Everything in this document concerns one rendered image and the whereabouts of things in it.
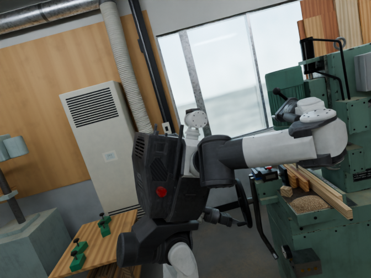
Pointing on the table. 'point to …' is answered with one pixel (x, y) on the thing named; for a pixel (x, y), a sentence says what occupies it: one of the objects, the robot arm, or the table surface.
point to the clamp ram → (283, 174)
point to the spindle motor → (296, 90)
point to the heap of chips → (308, 204)
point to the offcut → (286, 191)
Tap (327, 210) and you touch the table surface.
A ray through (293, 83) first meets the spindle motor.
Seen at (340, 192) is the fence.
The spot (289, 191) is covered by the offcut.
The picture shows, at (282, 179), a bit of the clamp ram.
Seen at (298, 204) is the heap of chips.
